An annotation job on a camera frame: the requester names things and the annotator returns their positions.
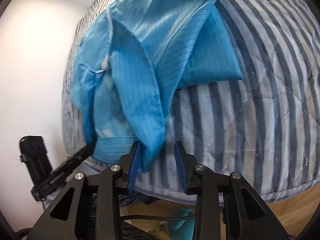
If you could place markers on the teal slipper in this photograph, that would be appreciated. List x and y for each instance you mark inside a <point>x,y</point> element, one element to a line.
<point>183,227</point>

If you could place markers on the blue coat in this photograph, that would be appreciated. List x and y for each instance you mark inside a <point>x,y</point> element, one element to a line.
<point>140,80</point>

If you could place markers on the striped bed quilt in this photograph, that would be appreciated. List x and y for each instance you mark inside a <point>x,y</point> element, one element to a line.
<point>250,117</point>

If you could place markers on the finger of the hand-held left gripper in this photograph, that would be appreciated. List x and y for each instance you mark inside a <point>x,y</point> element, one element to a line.
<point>85,152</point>

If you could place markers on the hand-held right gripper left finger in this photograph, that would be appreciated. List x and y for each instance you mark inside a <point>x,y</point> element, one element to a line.
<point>133,167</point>

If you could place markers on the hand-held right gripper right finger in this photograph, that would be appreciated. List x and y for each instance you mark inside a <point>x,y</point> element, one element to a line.
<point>181,167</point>

